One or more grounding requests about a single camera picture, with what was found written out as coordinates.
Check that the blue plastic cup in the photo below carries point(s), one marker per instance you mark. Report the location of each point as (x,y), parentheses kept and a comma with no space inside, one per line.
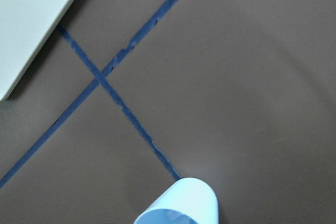
(188,200)

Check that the beige bear tray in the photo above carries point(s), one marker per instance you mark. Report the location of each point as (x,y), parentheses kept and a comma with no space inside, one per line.
(25,27)

